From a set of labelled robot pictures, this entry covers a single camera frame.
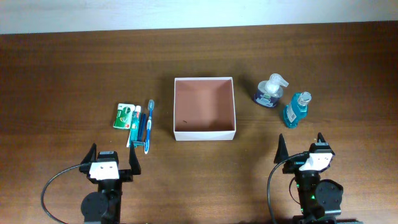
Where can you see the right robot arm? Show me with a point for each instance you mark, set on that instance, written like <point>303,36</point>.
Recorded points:
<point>319,199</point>

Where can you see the blue hand soap pump bottle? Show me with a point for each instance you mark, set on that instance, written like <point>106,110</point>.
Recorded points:
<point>270,91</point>

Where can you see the green Dettol soap box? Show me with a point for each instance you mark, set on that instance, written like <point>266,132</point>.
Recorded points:
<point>124,116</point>

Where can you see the blue white toothbrush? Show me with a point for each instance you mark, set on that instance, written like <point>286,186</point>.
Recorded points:
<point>149,126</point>

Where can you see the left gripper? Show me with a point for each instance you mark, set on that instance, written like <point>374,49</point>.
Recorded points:
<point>127,175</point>

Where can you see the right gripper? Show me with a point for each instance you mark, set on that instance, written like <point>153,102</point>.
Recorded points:
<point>294,163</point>

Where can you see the teal mouthwash bottle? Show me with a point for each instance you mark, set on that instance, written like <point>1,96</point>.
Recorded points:
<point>297,109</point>

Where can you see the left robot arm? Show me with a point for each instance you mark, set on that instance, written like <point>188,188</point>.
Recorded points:
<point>104,205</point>

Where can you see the green toothpaste tube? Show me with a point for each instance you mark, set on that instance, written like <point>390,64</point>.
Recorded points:
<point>134,126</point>

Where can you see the white cardboard box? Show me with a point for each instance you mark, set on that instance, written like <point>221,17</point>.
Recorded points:
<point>204,109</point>

